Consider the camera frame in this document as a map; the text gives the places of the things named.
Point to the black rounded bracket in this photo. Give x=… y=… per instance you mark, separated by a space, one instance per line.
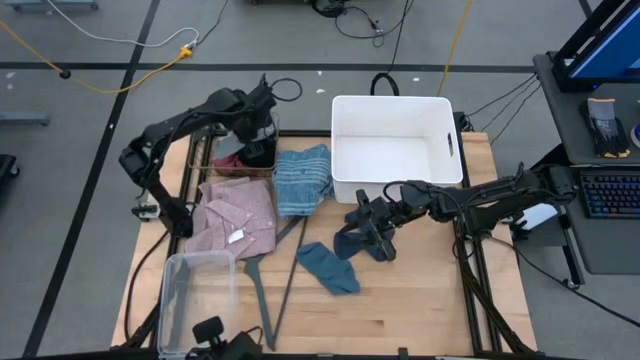
x=242 y=347

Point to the white box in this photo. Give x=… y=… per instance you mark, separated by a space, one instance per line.
x=537 y=216

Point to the navy blue cloth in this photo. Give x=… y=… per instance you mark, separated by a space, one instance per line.
x=350 y=242

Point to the black aluminium table frame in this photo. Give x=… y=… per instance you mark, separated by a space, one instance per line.
x=300 y=134

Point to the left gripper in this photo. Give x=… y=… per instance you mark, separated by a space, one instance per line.
x=257 y=130

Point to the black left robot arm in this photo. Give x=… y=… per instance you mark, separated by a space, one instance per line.
x=150 y=145

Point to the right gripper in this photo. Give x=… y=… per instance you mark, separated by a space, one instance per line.
x=390 y=212

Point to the light grey cloth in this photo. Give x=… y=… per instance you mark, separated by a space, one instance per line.
x=229 y=146

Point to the grey equipment cart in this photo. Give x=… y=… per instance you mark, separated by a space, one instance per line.
x=565 y=130

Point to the dark grey clothes hanger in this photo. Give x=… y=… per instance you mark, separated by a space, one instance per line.
x=254 y=280

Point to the computer monitor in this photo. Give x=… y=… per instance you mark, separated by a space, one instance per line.
x=610 y=50

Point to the pink shirt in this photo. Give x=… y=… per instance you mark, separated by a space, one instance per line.
x=225 y=215

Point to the black keyboard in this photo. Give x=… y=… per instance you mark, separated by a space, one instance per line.
x=612 y=195

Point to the white perforated basket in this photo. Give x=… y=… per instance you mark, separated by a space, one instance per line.
x=390 y=160

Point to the blue striped shirt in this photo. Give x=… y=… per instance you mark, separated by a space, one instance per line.
x=302 y=180

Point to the maroon cloth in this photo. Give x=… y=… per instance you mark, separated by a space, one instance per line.
x=227 y=164

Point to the grey black work gloves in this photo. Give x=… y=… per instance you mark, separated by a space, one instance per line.
x=605 y=127

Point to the black rounded knob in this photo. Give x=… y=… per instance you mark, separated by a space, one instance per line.
x=207 y=329

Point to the clear plastic bin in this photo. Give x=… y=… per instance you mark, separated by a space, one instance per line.
x=200 y=290

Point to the teal blue cloth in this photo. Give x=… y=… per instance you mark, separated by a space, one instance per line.
x=327 y=270

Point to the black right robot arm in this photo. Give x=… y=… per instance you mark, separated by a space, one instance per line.
x=490 y=200

